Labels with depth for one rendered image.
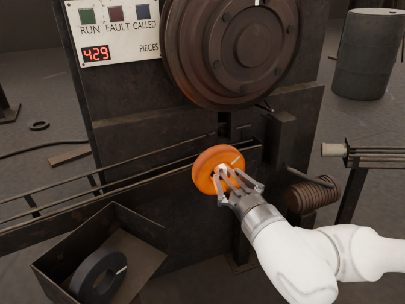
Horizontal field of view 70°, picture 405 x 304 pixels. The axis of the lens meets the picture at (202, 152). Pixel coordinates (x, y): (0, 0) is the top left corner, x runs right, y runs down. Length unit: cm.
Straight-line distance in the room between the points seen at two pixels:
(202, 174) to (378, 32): 302
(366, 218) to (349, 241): 141
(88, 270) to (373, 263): 58
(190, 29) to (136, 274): 69
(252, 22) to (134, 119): 49
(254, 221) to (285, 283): 13
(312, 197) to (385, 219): 90
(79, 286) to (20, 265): 118
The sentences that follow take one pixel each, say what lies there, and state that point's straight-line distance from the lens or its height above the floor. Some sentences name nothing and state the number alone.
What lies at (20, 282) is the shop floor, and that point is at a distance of 184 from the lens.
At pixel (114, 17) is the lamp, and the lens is 96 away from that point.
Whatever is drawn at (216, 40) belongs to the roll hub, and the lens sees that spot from 83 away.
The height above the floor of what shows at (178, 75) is 104.
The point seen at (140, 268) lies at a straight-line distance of 89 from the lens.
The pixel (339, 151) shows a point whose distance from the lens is 127.
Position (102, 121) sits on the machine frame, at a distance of 105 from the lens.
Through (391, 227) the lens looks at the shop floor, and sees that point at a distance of 207.
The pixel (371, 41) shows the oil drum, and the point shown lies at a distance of 359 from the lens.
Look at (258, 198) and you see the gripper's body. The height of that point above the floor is 87.
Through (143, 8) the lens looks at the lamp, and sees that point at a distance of 98.
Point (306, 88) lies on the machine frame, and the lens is 132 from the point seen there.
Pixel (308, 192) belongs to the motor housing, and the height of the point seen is 52.
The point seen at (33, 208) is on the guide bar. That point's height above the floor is 63.
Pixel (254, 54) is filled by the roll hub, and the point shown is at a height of 109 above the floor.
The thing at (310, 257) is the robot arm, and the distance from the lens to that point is 57.
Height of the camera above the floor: 131
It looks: 32 degrees down
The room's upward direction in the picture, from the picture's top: 2 degrees counter-clockwise
